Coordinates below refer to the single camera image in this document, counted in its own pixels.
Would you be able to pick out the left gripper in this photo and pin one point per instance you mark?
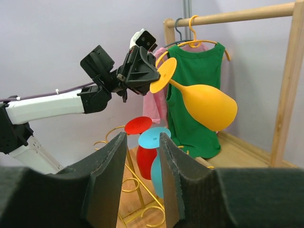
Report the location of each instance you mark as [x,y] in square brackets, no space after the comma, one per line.
[137,71]

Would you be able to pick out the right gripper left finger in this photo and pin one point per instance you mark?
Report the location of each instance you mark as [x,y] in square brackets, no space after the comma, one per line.
[85,194]

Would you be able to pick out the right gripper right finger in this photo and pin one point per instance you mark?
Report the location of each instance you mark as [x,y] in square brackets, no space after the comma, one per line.
[198,197]

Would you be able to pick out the red plastic wine glass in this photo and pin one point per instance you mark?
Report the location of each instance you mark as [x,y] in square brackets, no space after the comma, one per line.
[144,157]

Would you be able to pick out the blue plastic wine glass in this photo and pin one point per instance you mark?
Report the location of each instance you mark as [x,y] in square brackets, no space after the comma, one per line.
[150,139]

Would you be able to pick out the yellow wine glass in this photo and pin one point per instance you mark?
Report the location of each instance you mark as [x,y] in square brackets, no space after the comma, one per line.
[206,104]

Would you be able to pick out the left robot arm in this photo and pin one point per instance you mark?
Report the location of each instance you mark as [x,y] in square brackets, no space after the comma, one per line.
[17,140]

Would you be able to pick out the wooden clothes rack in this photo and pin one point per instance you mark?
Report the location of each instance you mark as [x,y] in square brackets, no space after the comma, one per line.
[265,76]

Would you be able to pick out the pink shirt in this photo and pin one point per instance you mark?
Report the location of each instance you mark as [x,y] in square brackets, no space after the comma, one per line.
[154,105]

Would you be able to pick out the grey clothes hanger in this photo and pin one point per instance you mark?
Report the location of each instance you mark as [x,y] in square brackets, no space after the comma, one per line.
[180,34]

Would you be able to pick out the yellow clothes hanger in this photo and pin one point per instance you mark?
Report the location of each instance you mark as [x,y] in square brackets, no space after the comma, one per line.
[195,43]

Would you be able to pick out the green tank top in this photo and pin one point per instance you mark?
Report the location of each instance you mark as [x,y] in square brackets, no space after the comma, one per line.
[193,68]

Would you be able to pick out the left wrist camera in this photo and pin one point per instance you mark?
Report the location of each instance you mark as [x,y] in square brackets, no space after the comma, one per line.
[145,39]

